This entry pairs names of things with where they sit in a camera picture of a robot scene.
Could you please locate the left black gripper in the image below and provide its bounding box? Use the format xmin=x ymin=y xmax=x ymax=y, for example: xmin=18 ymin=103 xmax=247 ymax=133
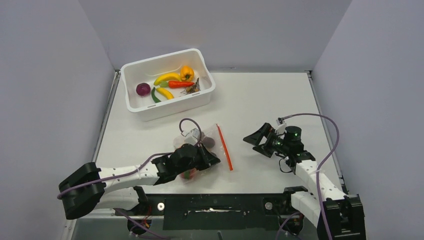
xmin=176 ymin=142 xmax=220 ymax=175

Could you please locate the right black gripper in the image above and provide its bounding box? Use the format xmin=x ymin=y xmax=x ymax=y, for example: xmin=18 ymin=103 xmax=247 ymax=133
xmin=243 ymin=123 xmax=290 ymax=158

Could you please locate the clear zip top bag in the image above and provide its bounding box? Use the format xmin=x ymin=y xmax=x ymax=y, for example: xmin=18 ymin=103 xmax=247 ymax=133
xmin=173 ymin=124 xmax=234 ymax=182

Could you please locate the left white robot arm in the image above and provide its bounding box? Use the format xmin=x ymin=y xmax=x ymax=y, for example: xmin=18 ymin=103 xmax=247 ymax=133
xmin=57 ymin=143 xmax=221 ymax=220

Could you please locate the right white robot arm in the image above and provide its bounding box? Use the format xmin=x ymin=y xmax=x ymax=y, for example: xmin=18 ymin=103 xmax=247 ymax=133
xmin=243 ymin=123 xmax=367 ymax=240

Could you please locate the fake peach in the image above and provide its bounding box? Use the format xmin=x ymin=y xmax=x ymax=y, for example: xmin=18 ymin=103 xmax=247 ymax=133
xmin=179 ymin=168 xmax=197 ymax=180

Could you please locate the dark purple fake fruit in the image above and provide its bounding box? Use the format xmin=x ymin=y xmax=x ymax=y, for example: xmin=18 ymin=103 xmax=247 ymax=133
xmin=201 ymin=136 xmax=216 ymax=149

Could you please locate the green fake chili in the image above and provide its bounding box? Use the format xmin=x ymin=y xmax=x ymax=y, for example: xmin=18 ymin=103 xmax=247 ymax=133
xmin=150 ymin=87 xmax=161 ymax=103

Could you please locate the small yellow fake banana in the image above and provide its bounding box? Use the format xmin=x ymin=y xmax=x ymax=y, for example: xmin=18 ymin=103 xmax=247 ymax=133
xmin=156 ymin=87 xmax=174 ymax=100

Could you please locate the brown fake berry twig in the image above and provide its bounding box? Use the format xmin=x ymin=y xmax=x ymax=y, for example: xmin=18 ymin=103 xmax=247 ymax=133
xmin=182 ymin=78 xmax=200 ymax=95

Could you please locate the orange fake carrot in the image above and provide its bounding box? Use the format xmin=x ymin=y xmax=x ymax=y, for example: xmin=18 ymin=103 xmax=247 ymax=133
xmin=159 ymin=80 xmax=195 ymax=89

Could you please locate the purple fake onion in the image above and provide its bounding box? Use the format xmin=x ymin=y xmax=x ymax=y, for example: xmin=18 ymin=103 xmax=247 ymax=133
xmin=135 ymin=82 xmax=151 ymax=97

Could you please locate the orange yellow fake pepper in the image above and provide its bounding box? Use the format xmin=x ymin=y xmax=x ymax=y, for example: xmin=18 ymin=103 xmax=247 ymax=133
xmin=180 ymin=65 xmax=195 ymax=82

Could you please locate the white plastic bin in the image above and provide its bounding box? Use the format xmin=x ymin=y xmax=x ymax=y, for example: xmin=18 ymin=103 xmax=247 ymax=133
xmin=120 ymin=48 xmax=216 ymax=122

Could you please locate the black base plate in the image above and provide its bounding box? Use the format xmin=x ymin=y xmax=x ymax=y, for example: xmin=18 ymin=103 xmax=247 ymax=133
xmin=123 ymin=193 xmax=296 ymax=231

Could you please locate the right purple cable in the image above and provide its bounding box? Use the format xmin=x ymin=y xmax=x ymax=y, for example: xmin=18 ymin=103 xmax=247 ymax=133
xmin=277 ymin=113 xmax=341 ymax=240

